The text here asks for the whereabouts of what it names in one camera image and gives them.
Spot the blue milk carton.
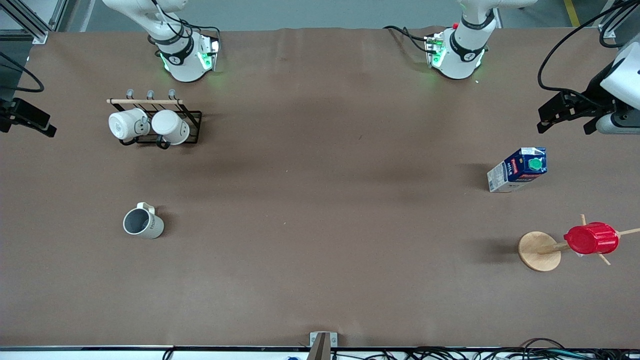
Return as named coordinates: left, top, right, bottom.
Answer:
left=487, top=147, right=548, bottom=193

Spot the grey ceramic mug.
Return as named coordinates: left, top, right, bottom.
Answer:
left=123, top=202, right=165, bottom=240

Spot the red plastic cup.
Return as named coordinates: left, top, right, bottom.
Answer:
left=563, top=222, right=620, bottom=255

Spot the white mug with face print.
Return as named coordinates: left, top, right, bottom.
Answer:
left=108, top=108, right=151, bottom=142

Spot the plain white mug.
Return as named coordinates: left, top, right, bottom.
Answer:
left=151, top=109, right=191, bottom=147

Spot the wooden mug tree stand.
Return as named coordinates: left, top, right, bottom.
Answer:
left=518, top=214, right=640, bottom=272

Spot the brown table cover sheet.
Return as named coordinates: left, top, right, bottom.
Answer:
left=0, top=26, right=640, bottom=349

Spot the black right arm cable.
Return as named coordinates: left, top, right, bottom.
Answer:
left=0, top=51, right=45, bottom=94

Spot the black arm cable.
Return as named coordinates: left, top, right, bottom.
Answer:
left=0, top=51, right=45, bottom=94
left=537, top=0, right=640, bottom=108

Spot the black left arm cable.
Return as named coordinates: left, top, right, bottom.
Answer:
left=537, top=0, right=640, bottom=108

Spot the black cable by frame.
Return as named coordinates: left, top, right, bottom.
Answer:
left=599, top=2, right=640, bottom=49

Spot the aluminium frame profile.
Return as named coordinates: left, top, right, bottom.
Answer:
left=597, top=0, right=640, bottom=38
left=0, top=0, right=68, bottom=43

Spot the black wire mug rack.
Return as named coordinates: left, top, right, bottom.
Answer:
left=106, top=89, right=203, bottom=150

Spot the black base cable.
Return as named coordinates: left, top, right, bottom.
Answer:
left=150, top=0, right=222, bottom=51
left=384, top=25, right=432, bottom=53

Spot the black cable bundle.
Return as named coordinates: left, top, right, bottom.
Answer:
left=330, top=337, right=640, bottom=360

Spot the metal table edge bracket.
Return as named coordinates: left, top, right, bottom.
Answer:
left=309, top=331, right=338, bottom=348

